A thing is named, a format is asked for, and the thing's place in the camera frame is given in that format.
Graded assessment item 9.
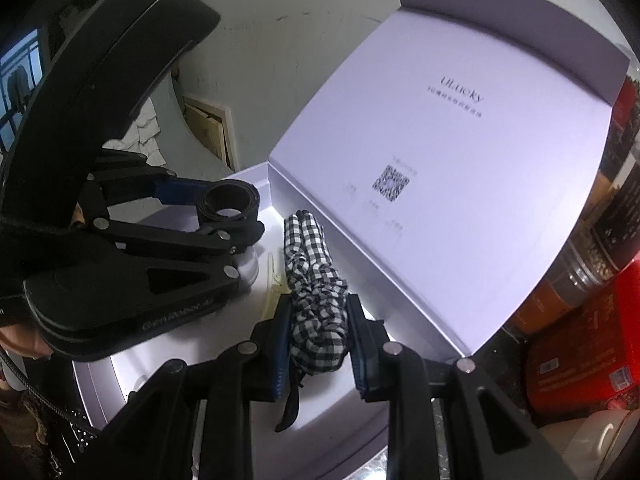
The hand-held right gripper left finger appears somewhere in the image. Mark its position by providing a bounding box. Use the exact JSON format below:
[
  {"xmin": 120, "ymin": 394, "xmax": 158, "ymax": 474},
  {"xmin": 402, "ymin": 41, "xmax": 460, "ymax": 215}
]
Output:
[{"xmin": 127, "ymin": 292, "xmax": 297, "ymax": 480}]

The red canister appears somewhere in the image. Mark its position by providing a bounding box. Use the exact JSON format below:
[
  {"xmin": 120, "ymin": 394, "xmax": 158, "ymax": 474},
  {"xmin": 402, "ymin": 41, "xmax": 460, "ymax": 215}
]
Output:
[{"xmin": 522, "ymin": 260, "xmax": 640, "ymax": 416}]

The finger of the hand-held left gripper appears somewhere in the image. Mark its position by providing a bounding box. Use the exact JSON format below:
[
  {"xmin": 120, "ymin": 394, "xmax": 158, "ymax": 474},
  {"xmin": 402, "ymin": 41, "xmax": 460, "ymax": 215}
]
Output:
[
  {"xmin": 95, "ymin": 215, "xmax": 266, "ymax": 297},
  {"xmin": 87, "ymin": 152, "xmax": 213, "ymax": 211}
]

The clear jar with dark contents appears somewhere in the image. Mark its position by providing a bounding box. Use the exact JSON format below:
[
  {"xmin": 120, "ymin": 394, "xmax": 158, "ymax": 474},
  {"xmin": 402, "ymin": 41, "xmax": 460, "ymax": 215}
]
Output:
[{"xmin": 585, "ymin": 150, "xmax": 640, "ymax": 281}]

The white cup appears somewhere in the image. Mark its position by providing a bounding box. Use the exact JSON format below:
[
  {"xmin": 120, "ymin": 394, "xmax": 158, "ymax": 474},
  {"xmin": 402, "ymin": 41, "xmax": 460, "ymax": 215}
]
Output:
[{"xmin": 537, "ymin": 407, "xmax": 638, "ymax": 480}]

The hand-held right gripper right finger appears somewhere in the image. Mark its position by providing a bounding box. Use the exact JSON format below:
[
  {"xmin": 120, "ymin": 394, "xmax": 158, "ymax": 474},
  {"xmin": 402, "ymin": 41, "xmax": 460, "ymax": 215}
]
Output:
[{"xmin": 345, "ymin": 292, "xmax": 593, "ymax": 480}]

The white round case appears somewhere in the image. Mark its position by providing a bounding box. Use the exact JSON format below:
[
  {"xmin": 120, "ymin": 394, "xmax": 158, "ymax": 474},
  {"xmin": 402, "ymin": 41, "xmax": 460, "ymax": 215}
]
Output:
[{"xmin": 235, "ymin": 247, "xmax": 261, "ymax": 291}]

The person's left hand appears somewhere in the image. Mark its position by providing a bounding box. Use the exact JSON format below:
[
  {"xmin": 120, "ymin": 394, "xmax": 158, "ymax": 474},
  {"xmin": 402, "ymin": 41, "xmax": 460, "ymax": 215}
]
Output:
[{"xmin": 0, "ymin": 322, "xmax": 53, "ymax": 361}]

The clear jar with orange powder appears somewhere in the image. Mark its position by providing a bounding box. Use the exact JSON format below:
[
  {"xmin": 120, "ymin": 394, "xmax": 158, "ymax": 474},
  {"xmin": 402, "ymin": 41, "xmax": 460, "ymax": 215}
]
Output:
[{"xmin": 507, "ymin": 237, "xmax": 621, "ymax": 336}]

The framed picture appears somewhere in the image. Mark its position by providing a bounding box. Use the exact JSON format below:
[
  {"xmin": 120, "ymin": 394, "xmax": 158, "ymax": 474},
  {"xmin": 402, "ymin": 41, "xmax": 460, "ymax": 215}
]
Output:
[{"xmin": 182, "ymin": 92, "xmax": 236, "ymax": 171}]

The black braided cable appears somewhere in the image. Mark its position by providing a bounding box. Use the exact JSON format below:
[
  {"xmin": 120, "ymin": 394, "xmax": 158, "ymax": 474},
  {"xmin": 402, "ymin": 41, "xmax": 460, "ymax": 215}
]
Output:
[{"xmin": 0, "ymin": 347, "xmax": 101, "ymax": 441}]

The black white checkered scrunchie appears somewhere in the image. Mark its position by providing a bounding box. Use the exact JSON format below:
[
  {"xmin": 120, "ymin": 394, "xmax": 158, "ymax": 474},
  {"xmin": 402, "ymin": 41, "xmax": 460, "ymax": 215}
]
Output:
[{"xmin": 275, "ymin": 210, "xmax": 351, "ymax": 433}]

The lilac gift box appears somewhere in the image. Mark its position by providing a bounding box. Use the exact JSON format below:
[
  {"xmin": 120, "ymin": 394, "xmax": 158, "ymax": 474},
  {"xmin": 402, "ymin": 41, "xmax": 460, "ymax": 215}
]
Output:
[{"xmin": 72, "ymin": 0, "xmax": 631, "ymax": 480}]

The grey sofa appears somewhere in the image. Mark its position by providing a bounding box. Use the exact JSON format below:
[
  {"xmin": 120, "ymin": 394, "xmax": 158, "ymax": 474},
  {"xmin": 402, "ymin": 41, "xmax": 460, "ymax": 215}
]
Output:
[{"xmin": 145, "ymin": 75, "xmax": 201, "ymax": 163}]

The black belt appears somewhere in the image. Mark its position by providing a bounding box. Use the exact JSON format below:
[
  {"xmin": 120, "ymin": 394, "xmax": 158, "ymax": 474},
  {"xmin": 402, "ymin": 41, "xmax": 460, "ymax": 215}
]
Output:
[{"xmin": 197, "ymin": 180, "xmax": 261, "ymax": 226}]

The jar of red chilies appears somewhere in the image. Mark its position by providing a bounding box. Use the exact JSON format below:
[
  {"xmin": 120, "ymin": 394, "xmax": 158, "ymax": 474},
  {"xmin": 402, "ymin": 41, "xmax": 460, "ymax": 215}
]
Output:
[{"xmin": 607, "ymin": 72, "xmax": 640, "ymax": 161}]

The barred window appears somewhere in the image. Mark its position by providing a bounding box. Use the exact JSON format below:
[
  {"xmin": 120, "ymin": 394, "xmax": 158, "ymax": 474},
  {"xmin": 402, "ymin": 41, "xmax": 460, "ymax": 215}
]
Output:
[{"xmin": 0, "ymin": 30, "xmax": 51, "ymax": 156}]

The white cloth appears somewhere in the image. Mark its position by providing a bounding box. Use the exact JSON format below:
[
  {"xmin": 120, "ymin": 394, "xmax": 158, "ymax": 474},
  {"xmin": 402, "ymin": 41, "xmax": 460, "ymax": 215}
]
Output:
[{"xmin": 117, "ymin": 95, "xmax": 166, "ymax": 167}]

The cream hair claw clip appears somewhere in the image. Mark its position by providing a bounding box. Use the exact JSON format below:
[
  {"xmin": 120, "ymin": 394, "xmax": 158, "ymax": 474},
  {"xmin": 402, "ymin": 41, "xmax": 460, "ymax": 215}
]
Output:
[{"xmin": 260, "ymin": 252, "xmax": 291, "ymax": 318}]

